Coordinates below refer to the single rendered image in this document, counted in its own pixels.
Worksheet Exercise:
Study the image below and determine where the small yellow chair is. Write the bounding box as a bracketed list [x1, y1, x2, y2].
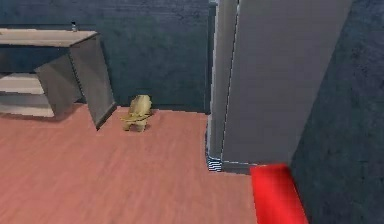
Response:
[120, 94, 154, 132]

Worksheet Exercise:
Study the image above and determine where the tall grey fridge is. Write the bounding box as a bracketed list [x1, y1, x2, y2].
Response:
[203, 0, 354, 175]

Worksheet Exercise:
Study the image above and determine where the grey desk with shelves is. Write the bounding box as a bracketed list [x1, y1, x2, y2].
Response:
[0, 27, 118, 131]

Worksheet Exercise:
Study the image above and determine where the red block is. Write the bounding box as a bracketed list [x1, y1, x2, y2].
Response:
[249, 163, 310, 224]

